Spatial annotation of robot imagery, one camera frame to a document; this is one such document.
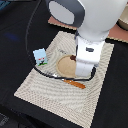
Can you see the woven beige placemat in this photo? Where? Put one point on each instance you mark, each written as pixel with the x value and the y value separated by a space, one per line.
pixel 67 101

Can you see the wooden handled knife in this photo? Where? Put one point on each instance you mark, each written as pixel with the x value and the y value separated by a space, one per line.
pixel 64 52

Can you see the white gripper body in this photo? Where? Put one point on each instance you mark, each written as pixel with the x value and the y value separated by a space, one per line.
pixel 87 56

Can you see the brown sausage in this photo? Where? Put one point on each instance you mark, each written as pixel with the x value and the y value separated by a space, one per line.
pixel 73 57

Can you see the round wooden plate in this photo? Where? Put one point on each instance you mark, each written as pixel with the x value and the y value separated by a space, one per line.
pixel 66 67

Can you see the wooden handled fork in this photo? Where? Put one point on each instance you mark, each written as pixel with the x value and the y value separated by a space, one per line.
pixel 71 82

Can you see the brown wooden tray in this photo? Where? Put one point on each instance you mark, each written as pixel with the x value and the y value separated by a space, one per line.
pixel 116 33

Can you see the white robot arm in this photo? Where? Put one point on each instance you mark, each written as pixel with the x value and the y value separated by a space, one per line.
pixel 93 20

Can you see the light blue milk carton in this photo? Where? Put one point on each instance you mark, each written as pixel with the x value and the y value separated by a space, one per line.
pixel 40 56

